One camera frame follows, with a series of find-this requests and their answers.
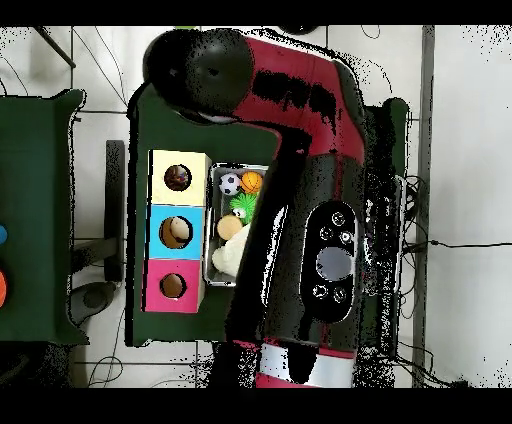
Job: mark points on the shallow metal mesh bin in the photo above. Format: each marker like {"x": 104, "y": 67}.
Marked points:
{"x": 218, "y": 280}

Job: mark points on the orange toy basketball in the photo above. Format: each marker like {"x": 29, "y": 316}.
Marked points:
{"x": 252, "y": 182}

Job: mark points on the dark green side table cloth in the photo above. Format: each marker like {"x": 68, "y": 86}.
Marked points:
{"x": 36, "y": 160}

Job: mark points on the green spiky ball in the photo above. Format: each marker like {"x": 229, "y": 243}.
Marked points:
{"x": 244, "y": 204}

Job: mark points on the blue bowl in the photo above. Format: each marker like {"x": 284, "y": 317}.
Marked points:
{"x": 2, "y": 234}

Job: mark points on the orange round object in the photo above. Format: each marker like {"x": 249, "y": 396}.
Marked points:
{"x": 2, "y": 288}

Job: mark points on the colourful confetti paper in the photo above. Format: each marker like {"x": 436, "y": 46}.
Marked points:
{"x": 178, "y": 178}

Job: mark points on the dark grey stand foot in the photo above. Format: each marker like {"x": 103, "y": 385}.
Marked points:
{"x": 94, "y": 298}

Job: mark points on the cream knitted cloth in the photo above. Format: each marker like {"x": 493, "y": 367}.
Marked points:
{"x": 228, "y": 258}

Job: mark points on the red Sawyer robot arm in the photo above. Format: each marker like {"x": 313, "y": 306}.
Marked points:
{"x": 288, "y": 56}

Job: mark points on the wooden box with three holes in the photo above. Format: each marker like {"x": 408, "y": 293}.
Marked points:
{"x": 196, "y": 240}

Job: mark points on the toy soccer ball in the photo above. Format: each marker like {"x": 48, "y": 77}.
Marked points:
{"x": 230, "y": 184}

